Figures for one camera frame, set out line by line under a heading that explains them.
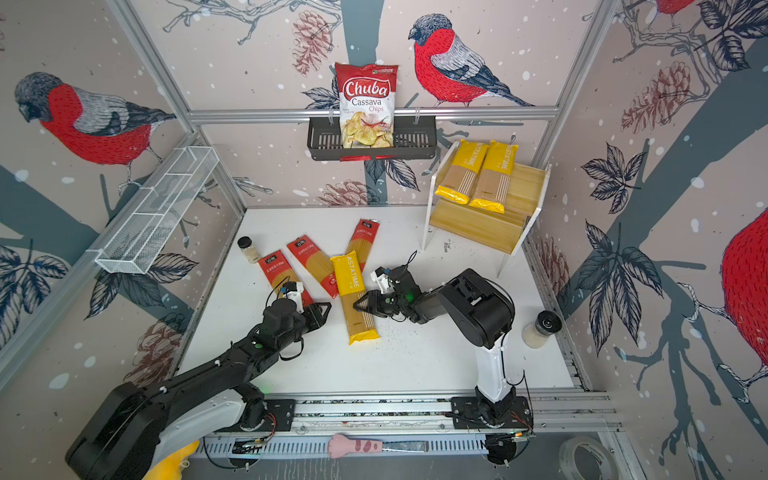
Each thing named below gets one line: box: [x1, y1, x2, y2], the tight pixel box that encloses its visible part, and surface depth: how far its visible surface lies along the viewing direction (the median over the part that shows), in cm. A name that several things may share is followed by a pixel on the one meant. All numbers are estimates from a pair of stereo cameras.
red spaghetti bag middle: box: [286, 234, 340, 299], surface depth 105 cm
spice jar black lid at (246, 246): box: [237, 236, 260, 264], surface depth 100 cm
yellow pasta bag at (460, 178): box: [434, 139, 489, 205], surface depth 83 cm
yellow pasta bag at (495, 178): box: [469, 140, 519, 214], surface depth 81 cm
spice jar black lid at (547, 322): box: [535, 310, 562, 336], surface depth 79 cm
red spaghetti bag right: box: [346, 218, 380, 271], surface depth 112 cm
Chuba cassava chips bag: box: [335, 62, 398, 149], surface depth 87 cm
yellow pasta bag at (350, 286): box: [330, 250, 380, 346], surface depth 94 cm
